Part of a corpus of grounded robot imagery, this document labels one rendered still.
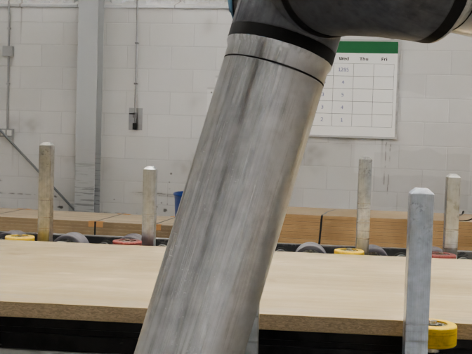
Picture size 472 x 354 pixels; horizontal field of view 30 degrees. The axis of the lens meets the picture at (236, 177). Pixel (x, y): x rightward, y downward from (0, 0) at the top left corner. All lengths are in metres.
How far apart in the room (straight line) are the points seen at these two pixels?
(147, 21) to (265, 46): 8.02
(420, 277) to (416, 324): 0.07
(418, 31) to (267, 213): 0.23
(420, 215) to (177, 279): 0.57
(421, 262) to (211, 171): 0.56
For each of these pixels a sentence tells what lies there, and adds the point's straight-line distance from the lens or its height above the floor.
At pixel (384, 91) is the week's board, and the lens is 8.52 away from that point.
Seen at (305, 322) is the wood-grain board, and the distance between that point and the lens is 1.54.
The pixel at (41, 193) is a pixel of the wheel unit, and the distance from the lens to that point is 2.56.
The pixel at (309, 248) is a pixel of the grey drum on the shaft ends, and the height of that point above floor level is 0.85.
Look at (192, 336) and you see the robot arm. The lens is 0.88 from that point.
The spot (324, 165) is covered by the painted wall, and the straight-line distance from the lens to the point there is 8.55.
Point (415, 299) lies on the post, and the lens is 1.38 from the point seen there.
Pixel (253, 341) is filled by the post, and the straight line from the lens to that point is 1.39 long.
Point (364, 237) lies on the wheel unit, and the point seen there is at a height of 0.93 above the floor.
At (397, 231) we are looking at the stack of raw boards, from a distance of 7.28.
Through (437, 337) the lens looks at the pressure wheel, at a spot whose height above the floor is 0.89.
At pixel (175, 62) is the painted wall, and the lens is 8.80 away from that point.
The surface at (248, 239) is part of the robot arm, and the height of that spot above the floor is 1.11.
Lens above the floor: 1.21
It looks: 3 degrees down
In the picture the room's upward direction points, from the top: 2 degrees clockwise
